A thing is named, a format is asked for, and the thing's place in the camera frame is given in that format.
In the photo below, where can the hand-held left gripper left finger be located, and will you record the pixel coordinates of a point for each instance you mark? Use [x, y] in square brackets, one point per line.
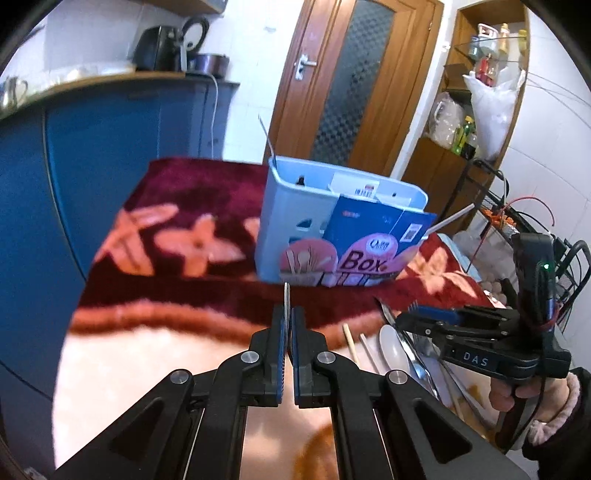
[278, 364]

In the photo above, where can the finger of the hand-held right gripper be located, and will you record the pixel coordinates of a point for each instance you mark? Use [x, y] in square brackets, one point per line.
[425, 328]
[436, 314]

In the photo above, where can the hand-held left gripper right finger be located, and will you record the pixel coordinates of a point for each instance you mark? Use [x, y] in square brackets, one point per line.
[300, 369]

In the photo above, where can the white plastic spoon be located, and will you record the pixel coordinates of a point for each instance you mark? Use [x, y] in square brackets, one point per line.
[393, 346]

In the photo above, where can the metal knife blade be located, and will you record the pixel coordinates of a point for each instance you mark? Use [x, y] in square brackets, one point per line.
[287, 300]

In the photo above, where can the light blue utensil basket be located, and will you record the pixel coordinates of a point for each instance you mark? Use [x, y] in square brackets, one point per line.
[291, 207]

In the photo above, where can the person's right forearm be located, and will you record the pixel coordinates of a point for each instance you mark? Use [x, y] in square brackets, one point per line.
[565, 429]

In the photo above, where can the person's right hand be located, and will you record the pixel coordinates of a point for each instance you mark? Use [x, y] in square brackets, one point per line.
[551, 397]

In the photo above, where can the metal spoon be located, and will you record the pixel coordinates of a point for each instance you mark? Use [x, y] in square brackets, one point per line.
[422, 374]

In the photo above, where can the orange vegetables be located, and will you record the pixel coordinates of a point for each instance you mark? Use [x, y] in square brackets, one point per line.
[498, 217]

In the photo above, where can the metal chopstick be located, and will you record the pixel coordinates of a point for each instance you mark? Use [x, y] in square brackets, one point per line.
[268, 143]
[450, 219]

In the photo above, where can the red floral blanket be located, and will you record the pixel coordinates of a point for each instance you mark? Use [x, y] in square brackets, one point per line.
[184, 286]

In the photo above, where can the green bottle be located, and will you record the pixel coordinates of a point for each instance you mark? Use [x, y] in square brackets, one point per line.
[466, 136]

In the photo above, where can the white plastic bag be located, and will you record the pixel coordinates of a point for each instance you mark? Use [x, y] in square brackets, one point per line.
[494, 110]

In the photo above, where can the clear plastic bag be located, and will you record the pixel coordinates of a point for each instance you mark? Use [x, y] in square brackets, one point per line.
[445, 120]

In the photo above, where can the wooden door with glass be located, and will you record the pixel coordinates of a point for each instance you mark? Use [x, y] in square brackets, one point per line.
[323, 69]

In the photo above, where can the blue kitchen base cabinet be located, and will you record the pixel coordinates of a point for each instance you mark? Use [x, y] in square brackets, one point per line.
[106, 152]

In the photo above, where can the dark cooking pot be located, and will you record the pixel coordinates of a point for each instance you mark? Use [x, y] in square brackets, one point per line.
[210, 63]

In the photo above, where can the black air fryer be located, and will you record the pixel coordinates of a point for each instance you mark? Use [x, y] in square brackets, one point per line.
[157, 48]

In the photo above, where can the metal teapot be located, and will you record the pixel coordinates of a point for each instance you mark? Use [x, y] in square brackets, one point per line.
[11, 94]

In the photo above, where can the wooden wall shelf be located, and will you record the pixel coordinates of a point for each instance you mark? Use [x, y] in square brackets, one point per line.
[429, 170]

